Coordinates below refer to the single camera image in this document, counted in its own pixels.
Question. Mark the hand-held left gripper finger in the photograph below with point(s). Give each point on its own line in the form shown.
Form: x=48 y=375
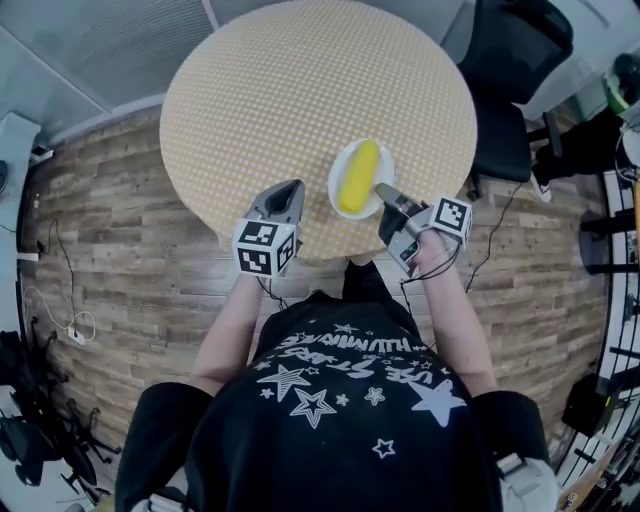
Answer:
x=298 y=197

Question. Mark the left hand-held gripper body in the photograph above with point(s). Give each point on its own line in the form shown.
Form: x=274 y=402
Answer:
x=257 y=250

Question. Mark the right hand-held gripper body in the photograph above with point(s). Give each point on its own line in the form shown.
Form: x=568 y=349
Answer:
x=452 y=215

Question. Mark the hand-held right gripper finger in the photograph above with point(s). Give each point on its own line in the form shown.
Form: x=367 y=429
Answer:
x=387 y=191

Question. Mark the white round plate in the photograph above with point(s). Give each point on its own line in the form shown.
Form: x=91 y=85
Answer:
x=385 y=160

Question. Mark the yellow corn cob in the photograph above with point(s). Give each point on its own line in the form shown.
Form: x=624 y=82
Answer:
x=357 y=175

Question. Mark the person's left forearm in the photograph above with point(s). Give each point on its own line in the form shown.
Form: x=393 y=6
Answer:
x=225 y=340

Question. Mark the person's right forearm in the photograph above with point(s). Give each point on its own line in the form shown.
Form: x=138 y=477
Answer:
x=450 y=320

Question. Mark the grey shoulder harness pad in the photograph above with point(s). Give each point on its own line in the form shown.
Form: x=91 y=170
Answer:
x=165 y=500
x=530 y=485

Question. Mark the round checkered table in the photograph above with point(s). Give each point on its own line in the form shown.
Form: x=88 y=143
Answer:
x=280 y=100

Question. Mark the black office chair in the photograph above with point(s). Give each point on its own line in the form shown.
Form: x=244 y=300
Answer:
x=500 y=145

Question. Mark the black metal rack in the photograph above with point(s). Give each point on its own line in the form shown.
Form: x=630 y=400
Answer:
x=607 y=235

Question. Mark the wooden workbench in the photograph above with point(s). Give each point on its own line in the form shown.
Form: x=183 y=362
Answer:
x=636 y=210

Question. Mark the small white power strip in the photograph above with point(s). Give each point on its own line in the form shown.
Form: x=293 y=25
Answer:
x=75 y=337

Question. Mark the green device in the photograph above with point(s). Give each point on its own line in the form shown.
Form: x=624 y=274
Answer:
x=617 y=95

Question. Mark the black star print t-shirt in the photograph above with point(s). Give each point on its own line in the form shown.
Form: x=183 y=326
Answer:
x=325 y=450

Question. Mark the black box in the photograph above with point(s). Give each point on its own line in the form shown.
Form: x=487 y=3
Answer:
x=585 y=405

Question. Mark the white floor adapter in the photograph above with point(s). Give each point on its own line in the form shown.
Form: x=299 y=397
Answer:
x=42 y=155

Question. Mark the pile of black tripods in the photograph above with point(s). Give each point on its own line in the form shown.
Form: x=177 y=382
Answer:
x=30 y=440

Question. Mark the wooden board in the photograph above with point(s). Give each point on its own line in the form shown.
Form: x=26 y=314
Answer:
x=595 y=475

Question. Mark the white wall socket box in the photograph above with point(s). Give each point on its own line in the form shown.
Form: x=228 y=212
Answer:
x=27 y=256

